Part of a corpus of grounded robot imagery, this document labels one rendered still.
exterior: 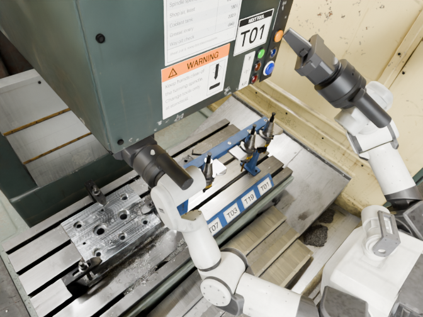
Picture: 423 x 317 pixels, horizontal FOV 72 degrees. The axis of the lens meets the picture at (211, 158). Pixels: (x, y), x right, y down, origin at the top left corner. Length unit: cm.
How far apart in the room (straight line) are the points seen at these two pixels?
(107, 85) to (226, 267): 51
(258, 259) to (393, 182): 69
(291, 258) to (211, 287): 82
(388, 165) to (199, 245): 61
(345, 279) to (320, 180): 92
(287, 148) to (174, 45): 134
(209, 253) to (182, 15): 52
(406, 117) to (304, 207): 63
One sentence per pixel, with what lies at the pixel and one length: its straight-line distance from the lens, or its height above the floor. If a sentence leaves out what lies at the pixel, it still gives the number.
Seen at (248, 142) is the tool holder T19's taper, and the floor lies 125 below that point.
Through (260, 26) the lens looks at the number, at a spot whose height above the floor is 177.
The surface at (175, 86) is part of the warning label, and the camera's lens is 53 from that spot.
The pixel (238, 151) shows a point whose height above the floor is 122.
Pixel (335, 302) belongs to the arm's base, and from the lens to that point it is 78.
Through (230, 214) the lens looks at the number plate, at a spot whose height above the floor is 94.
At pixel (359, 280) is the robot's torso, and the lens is 83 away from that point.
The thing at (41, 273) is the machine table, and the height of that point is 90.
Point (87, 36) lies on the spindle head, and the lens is 41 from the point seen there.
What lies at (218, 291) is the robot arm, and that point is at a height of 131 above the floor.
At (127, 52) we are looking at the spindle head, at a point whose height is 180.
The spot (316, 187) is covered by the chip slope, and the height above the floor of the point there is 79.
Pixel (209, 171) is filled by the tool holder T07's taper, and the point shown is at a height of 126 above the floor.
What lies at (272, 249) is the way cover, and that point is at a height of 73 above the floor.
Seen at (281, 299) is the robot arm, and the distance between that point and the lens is 76.
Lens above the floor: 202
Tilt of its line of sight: 49 degrees down
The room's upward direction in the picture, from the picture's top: 9 degrees clockwise
